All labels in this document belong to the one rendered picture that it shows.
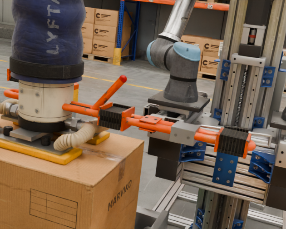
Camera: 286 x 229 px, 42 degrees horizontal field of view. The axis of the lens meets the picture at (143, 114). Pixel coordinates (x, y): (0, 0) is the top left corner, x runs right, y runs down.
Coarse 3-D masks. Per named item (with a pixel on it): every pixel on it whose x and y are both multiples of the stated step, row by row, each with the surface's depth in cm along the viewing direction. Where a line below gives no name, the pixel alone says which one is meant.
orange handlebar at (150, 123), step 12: (12, 96) 121; (72, 108) 114; (84, 108) 113; (132, 120) 108; (144, 120) 106; (156, 120) 107; (168, 132) 104; (204, 132) 105; (216, 132) 104; (252, 144) 98
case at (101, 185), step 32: (0, 160) 105; (32, 160) 107; (96, 160) 111; (128, 160) 120; (0, 192) 108; (32, 192) 104; (64, 192) 100; (96, 192) 99; (128, 192) 126; (0, 224) 111; (32, 224) 106; (64, 224) 102; (96, 224) 103; (128, 224) 134
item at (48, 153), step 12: (0, 132) 118; (0, 144) 112; (12, 144) 111; (24, 144) 111; (36, 144) 112; (48, 144) 111; (36, 156) 108; (48, 156) 107; (60, 156) 106; (72, 156) 108
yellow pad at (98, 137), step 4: (16, 124) 133; (100, 132) 129; (104, 132) 130; (108, 132) 131; (96, 136) 125; (100, 136) 126; (104, 136) 127; (108, 136) 130; (88, 140) 123; (92, 140) 123; (96, 140) 122; (100, 140) 125; (96, 144) 123
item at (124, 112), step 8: (112, 104) 116; (120, 104) 116; (104, 112) 108; (112, 112) 107; (120, 112) 110; (128, 112) 110; (104, 120) 109; (112, 120) 108; (120, 120) 108; (112, 128) 108
